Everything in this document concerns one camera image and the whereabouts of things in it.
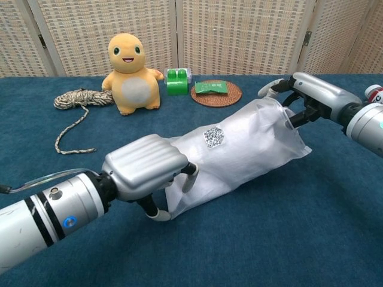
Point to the green toy building block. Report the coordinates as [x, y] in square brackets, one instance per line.
[176, 88]

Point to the white garment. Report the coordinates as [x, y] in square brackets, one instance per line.
[254, 131]

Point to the frosted plastic zip bag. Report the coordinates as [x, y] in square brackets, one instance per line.
[299, 149]

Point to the green foil packet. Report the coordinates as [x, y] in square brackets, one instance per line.
[212, 87]

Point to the woven folding screen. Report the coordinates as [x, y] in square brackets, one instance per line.
[239, 36]

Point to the yellow plush dinosaur toy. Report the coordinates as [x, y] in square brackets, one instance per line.
[131, 89]

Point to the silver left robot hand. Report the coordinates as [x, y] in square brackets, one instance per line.
[140, 161]

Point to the round woven rattan coaster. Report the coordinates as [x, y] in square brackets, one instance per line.
[215, 100]

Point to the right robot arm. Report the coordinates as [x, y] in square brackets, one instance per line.
[365, 125]

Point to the red juice bottle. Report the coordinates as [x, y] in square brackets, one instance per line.
[375, 92]

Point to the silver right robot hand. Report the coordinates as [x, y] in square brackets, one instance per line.
[323, 92]

